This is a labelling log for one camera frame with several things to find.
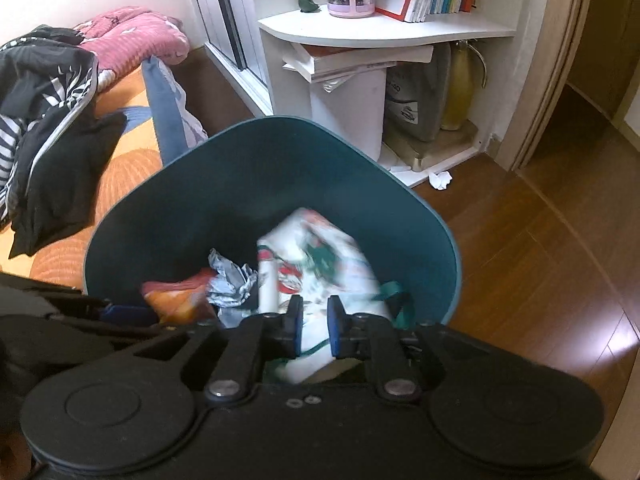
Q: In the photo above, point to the orange snack packet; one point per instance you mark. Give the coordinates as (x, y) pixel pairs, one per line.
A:
(175, 300)

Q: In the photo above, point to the white green printed paper bag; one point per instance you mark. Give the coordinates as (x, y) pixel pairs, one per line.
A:
(325, 260)

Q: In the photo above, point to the crumpled silver wrapper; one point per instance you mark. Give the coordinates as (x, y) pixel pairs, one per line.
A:
(230, 285)

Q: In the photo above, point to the dark leaf-print duvet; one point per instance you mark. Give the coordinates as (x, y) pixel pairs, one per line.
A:
(45, 75)

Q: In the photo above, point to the yellow thermos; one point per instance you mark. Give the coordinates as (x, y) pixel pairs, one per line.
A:
(457, 95)

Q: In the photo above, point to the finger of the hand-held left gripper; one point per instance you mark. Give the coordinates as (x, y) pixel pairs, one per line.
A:
(127, 315)

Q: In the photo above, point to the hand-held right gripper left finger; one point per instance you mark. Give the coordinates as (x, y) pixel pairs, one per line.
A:
(296, 330)

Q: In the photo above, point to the crumpled white tissue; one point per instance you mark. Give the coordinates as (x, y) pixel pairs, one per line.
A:
(440, 180)

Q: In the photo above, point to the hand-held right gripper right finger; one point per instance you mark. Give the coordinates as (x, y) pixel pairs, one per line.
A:
(334, 330)

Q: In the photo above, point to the grey plastic jug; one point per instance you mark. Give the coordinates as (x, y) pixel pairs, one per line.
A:
(415, 105)

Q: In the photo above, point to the dark teal trash bin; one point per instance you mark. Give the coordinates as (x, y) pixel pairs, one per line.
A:
(300, 175)

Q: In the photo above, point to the stack of papers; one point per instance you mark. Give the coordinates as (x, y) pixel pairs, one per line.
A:
(350, 60)

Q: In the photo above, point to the white storage box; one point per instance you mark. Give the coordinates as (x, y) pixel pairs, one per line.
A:
(350, 115)

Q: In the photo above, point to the black garment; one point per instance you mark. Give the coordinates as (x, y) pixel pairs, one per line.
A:
(65, 175)

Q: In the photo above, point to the white shelf unit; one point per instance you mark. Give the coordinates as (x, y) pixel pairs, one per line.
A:
(400, 30)

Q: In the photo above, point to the white sliding-door wardrobe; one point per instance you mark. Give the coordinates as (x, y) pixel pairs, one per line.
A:
(245, 10)

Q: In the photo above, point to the small green figure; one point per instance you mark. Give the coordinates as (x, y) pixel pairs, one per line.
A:
(309, 4)

